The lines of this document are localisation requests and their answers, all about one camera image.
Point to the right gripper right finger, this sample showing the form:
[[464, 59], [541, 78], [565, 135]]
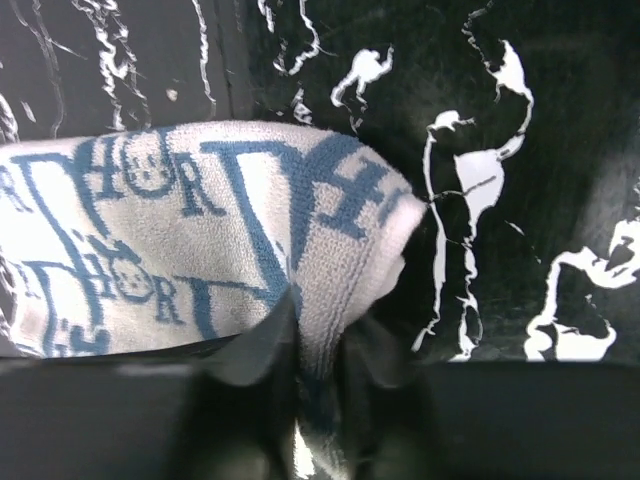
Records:
[[406, 418]]

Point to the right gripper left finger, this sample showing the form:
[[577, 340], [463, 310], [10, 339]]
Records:
[[221, 409]]

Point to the blue white patterned towel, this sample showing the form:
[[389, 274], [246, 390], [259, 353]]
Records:
[[158, 238]]

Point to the black marble pattern mat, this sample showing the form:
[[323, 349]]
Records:
[[517, 121]]

